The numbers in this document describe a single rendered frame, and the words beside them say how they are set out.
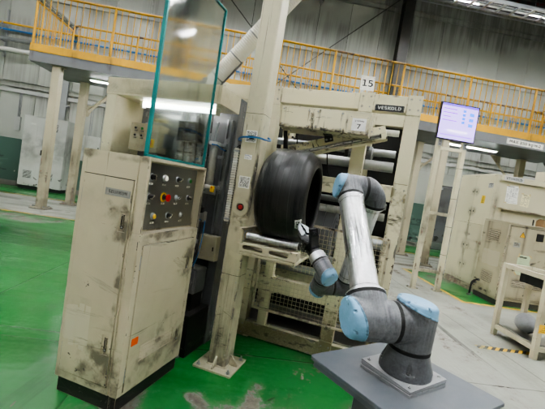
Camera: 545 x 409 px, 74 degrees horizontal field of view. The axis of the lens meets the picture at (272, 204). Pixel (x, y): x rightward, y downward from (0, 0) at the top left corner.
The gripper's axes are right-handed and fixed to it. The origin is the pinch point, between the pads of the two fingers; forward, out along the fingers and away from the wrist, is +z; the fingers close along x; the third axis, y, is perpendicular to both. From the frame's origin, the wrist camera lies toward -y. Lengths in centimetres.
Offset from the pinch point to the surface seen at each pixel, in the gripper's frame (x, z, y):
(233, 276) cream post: -36, 11, 49
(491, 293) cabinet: 373, 19, 305
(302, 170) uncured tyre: 7.3, 20.7, -20.2
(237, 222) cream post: -26.3, 32.4, 24.5
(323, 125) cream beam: 42, 61, -18
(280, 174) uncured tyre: -4.0, 24.6, -17.3
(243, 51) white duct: 10, 134, -40
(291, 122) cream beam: 26, 76, -15
